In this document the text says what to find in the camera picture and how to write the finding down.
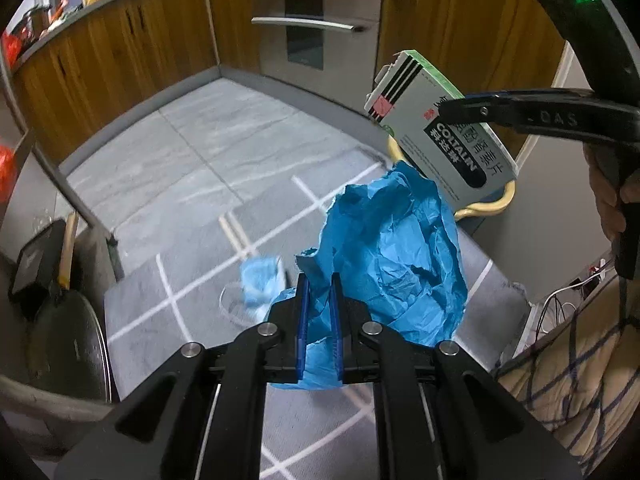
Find blue face mask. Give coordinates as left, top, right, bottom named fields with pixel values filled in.
left=218, top=256, right=288, bottom=328

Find blue paper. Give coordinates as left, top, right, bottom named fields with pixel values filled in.
left=293, top=162, right=468, bottom=390

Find white Coltalin medicine box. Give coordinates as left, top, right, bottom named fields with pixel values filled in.
left=364, top=50, right=518, bottom=212

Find yellow rimmed blue trash bin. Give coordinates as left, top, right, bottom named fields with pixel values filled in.
left=387, top=136, right=516, bottom=221

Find wooden kitchen cabinets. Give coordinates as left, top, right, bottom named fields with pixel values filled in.
left=12, top=0, right=564, bottom=163

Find person's right hand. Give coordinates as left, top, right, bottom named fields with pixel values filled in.
left=582, top=144, right=640, bottom=242

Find grey checked floor mat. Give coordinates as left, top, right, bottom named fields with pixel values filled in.
left=103, top=145, right=532, bottom=480

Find dark round pan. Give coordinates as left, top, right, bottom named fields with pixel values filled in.
left=26, top=290, right=113, bottom=403

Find black box on shelf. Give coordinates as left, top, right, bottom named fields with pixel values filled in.
left=9, top=219, right=66, bottom=304

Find stainless steel oven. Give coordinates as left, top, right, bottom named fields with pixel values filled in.
left=250, top=0, right=382, bottom=113

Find red plastic bag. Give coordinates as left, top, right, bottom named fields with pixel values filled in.
left=0, top=145, right=17, bottom=204
left=1, top=32, right=23, bottom=68

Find upper red plastic bag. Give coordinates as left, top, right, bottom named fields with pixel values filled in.
left=1, top=32, right=23, bottom=68

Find pot on counter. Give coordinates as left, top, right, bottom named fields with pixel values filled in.
left=17, top=4, right=52, bottom=37

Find white cables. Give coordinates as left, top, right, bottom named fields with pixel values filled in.
left=514, top=257, right=616, bottom=356

